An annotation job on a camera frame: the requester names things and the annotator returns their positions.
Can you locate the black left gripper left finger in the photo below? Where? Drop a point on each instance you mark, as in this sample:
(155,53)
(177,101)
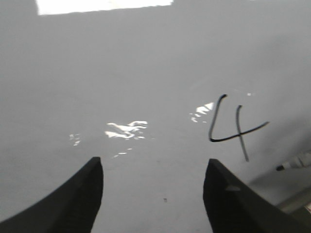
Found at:
(71,208)

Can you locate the white glossy whiteboard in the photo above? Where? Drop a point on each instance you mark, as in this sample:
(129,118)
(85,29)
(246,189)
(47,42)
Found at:
(155,92)

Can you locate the grey aluminium whiteboard frame rail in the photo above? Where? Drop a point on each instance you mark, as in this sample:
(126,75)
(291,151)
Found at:
(295,202)

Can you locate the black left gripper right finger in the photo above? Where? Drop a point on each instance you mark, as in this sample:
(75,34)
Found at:
(232,207)

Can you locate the white whiteboard marker with tape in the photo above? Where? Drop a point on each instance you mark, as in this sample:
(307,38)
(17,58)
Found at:
(302,160)

